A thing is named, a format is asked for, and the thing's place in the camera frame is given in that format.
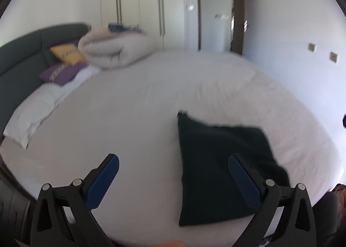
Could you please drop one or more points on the purple cushion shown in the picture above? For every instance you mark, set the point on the purple cushion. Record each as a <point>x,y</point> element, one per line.
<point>63,73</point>

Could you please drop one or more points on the person's dark clothing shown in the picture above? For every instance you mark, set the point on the person's dark clothing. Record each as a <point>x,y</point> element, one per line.
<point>325,217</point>

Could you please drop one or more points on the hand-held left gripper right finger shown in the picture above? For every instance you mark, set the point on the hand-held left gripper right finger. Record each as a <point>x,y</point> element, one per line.
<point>243,179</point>

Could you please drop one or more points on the blue folded cloth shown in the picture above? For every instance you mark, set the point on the blue folded cloth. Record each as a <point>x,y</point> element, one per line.
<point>124,28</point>

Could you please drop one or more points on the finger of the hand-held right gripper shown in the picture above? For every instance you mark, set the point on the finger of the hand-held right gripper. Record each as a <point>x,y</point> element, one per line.
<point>344,121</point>

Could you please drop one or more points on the bed with white sheet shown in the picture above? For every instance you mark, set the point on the bed with white sheet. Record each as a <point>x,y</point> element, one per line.
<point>151,95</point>

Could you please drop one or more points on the folded beige duvet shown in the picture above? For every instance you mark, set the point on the folded beige duvet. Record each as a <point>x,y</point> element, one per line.
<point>116,49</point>

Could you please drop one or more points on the dark green knit garment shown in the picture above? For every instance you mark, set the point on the dark green knit garment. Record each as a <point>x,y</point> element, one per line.
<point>216,160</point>

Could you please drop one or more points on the cream wardrobe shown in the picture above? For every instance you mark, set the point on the cream wardrobe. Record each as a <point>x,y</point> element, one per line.
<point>140,0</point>

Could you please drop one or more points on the white light switch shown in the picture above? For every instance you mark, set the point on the white light switch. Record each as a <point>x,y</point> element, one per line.
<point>190,7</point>

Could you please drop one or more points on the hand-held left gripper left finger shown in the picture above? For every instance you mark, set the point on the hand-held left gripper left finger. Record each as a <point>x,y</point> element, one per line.
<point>104,179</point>

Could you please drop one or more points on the door with brown frame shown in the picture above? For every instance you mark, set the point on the door with brown frame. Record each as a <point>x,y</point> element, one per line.
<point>215,14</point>

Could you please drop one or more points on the dark grey headboard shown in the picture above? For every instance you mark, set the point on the dark grey headboard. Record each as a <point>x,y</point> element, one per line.
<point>24,55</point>

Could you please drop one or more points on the dark bedside cabinet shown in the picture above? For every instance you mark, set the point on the dark bedside cabinet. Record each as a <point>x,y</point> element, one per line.
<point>12,206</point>

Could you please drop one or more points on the yellow cushion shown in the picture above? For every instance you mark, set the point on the yellow cushion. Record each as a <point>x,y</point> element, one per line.
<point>67,53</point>

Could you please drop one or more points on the white pillow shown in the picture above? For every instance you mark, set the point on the white pillow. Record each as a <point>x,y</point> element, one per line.
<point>32,114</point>

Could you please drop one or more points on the square wall socket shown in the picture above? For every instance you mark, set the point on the square wall socket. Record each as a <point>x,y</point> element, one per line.
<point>312,47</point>
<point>334,57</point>

